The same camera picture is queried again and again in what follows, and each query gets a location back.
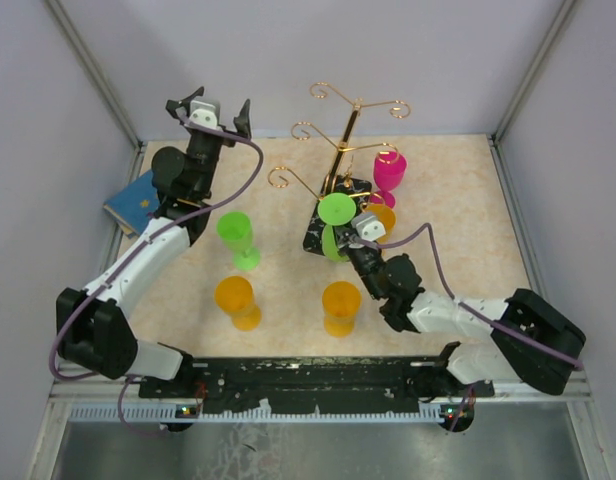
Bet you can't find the pink wine glass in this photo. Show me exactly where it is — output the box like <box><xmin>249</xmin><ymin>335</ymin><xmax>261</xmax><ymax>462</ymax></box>
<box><xmin>369</xmin><ymin>151</ymin><xmax>408</xmax><ymax>208</ymax></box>

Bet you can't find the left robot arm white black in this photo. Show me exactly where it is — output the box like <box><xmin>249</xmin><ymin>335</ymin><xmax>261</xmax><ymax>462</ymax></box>
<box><xmin>48</xmin><ymin>88</ymin><xmax>261</xmax><ymax>397</ymax></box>

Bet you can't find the orange wine glass right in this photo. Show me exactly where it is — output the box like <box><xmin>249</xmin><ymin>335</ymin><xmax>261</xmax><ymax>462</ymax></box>
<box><xmin>364</xmin><ymin>203</ymin><xmax>396</xmax><ymax>243</ymax></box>

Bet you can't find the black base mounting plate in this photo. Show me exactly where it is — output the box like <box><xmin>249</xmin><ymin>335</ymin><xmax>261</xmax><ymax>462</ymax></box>
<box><xmin>139</xmin><ymin>354</ymin><xmax>469</xmax><ymax>415</ymax></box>

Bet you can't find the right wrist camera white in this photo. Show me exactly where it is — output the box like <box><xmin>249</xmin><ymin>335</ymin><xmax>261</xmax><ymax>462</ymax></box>
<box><xmin>351</xmin><ymin>212</ymin><xmax>386</xmax><ymax>242</ymax></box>

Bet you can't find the green wine glass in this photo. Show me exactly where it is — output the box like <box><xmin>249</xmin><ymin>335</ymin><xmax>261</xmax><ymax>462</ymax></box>
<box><xmin>317</xmin><ymin>192</ymin><xmax>357</xmax><ymax>263</ymax></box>
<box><xmin>217</xmin><ymin>211</ymin><xmax>260</xmax><ymax>271</ymax></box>

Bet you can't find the orange wine glass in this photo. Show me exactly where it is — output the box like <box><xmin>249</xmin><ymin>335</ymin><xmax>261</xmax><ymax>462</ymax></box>
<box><xmin>214</xmin><ymin>276</ymin><xmax>262</xmax><ymax>331</ymax></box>
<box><xmin>364</xmin><ymin>203</ymin><xmax>396</xmax><ymax>243</ymax></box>
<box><xmin>322</xmin><ymin>281</ymin><xmax>362</xmax><ymax>338</ymax></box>

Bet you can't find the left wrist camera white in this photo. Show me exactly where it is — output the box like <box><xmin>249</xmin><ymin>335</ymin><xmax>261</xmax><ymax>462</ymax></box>
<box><xmin>189</xmin><ymin>96</ymin><xmax>221</xmax><ymax>130</ymax></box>

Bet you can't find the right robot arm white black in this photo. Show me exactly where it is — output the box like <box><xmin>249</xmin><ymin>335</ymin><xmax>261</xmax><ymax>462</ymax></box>
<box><xmin>334</xmin><ymin>226</ymin><xmax>586</xmax><ymax>396</ymax></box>

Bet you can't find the orange wine glass front middle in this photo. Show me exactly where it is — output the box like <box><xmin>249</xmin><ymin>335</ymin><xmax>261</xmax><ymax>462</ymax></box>
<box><xmin>322</xmin><ymin>281</ymin><xmax>362</xmax><ymax>338</ymax></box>

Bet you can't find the gold wine glass rack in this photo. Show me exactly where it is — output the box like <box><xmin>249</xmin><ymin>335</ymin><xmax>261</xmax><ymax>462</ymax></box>
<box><xmin>267</xmin><ymin>82</ymin><xmax>412</xmax><ymax>262</ymax></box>

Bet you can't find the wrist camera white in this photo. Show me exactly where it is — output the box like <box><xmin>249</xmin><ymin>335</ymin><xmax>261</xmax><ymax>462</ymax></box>
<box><xmin>351</xmin><ymin>212</ymin><xmax>386</xmax><ymax>242</ymax></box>
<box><xmin>189</xmin><ymin>96</ymin><xmax>221</xmax><ymax>130</ymax></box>

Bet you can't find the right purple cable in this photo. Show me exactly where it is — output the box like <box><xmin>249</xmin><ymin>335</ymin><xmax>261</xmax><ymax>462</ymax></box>
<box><xmin>355</xmin><ymin>223</ymin><xmax>585</xmax><ymax>372</ymax></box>

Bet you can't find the orange wine glass front left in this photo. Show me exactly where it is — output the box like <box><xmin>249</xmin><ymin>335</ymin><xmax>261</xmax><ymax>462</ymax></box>
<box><xmin>214</xmin><ymin>276</ymin><xmax>262</xmax><ymax>331</ymax></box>

